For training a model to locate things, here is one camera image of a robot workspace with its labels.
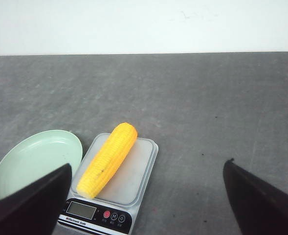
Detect silver digital kitchen scale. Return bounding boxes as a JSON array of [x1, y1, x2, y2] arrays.
[[57, 133, 158, 235]]

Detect pale green plate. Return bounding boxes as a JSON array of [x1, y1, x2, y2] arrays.
[[0, 130, 83, 200]]

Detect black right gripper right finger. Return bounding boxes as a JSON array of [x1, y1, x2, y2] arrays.
[[222, 160, 288, 235]]

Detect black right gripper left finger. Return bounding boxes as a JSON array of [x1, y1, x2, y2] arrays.
[[0, 164, 72, 235]]

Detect yellow corn cob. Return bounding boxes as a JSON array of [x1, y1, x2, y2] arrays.
[[76, 122, 137, 199]]

